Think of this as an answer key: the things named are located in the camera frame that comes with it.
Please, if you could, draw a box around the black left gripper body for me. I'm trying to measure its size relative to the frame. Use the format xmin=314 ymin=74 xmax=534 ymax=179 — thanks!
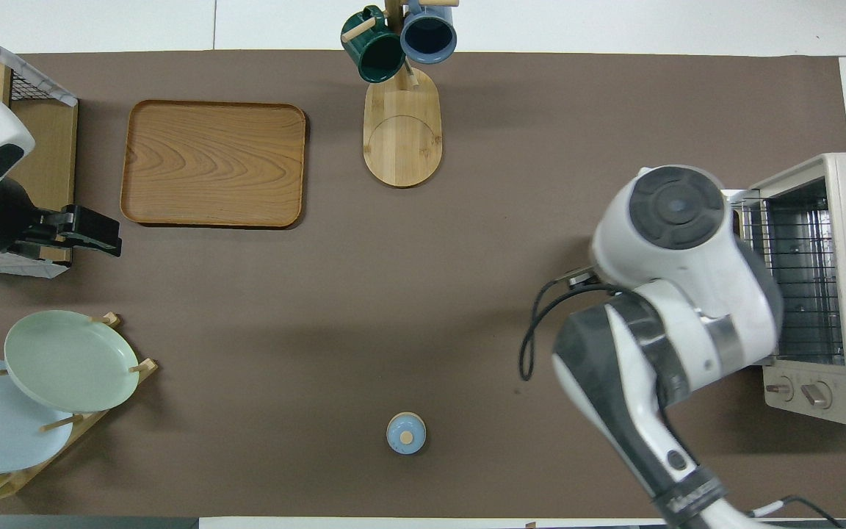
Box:
xmin=23 ymin=204 xmax=123 ymax=258

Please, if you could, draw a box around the pale green plate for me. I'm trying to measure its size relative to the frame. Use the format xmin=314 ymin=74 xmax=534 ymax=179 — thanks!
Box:
xmin=4 ymin=310 xmax=140 ymax=414

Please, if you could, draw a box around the wooden serving tray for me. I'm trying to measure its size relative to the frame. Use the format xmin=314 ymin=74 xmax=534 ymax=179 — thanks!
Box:
xmin=120 ymin=100 xmax=308 ymax=229

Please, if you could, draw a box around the wooden plate rack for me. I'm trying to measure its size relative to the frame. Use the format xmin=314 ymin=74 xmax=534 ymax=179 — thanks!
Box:
xmin=0 ymin=312 xmax=158 ymax=504

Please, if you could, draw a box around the brown table mat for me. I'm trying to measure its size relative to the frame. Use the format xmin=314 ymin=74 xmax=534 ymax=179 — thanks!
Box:
xmin=0 ymin=50 xmax=846 ymax=519

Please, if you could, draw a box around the wooden mug tree stand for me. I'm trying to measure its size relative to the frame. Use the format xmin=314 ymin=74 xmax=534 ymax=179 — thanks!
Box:
xmin=341 ymin=0 xmax=460 ymax=189

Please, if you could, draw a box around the dark green mug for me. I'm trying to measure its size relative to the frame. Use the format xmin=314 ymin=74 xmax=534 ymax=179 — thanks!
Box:
xmin=341 ymin=6 xmax=407 ymax=84

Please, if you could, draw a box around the blue mug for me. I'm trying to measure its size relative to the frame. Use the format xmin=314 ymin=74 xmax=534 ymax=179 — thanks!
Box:
xmin=399 ymin=0 xmax=458 ymax=65

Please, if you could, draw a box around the wooden shelf with wire rack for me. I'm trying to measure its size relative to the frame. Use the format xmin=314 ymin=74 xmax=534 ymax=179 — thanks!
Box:
xmin=0 ymin=18 xmax=79 ymax=278

